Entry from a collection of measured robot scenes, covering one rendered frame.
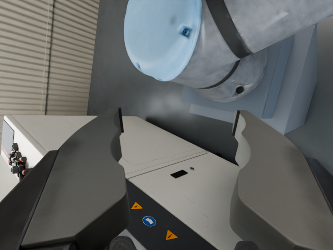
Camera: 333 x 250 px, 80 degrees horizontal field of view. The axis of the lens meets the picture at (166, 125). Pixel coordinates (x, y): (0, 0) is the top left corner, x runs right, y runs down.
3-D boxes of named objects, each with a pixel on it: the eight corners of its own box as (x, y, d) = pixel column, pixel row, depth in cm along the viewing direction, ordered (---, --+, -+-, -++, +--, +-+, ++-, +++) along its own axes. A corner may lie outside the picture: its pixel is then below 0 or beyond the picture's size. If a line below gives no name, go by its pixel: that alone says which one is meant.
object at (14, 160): (36, 165, 77) (19, 167, 73) (33, 189, 80) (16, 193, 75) (16, 141, 90) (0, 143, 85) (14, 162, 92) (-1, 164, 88)
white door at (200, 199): (329, 211, 93) (348, 344, 38) (327, 216, 93) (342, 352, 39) (208, 152, 129) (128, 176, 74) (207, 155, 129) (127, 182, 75)
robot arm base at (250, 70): (199, 26, 43) (173, 5, 35) (278, 22, 34) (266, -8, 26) (186, 96, 45) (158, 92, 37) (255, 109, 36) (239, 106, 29)
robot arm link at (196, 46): (165, 36, 36) (100, 2, 25) (238, -14, 28) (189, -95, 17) (181, 99, 34) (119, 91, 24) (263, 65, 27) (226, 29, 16)
